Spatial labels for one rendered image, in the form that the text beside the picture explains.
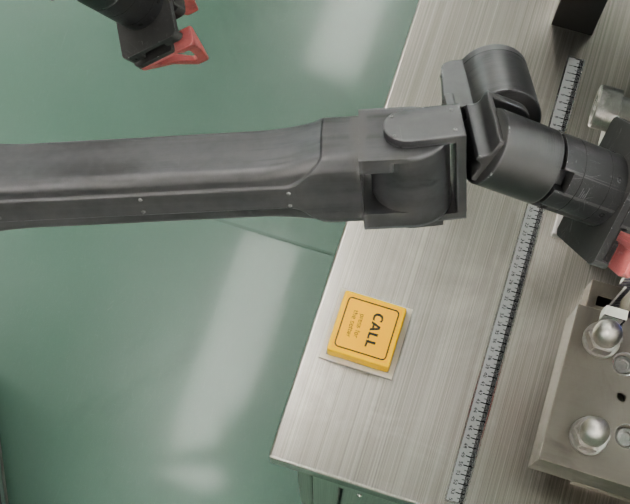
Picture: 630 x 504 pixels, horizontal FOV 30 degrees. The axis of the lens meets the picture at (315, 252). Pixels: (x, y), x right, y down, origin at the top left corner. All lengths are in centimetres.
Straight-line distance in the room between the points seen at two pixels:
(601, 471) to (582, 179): 38
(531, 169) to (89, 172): 31
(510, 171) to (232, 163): 20
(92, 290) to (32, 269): 13
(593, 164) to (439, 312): 47
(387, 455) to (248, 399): 95
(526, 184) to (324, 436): 50
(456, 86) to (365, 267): 45
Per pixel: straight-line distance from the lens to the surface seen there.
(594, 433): 110
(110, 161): 85
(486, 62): 89
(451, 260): 130
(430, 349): 127
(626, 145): 89
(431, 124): 82
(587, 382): 116
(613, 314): 115
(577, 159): 85
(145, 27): 117
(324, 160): 81
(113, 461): 219
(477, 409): 127
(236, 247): 225
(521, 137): 82
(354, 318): 125
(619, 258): 90
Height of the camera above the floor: 213
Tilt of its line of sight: 72 degrees down
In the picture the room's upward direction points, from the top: straight up
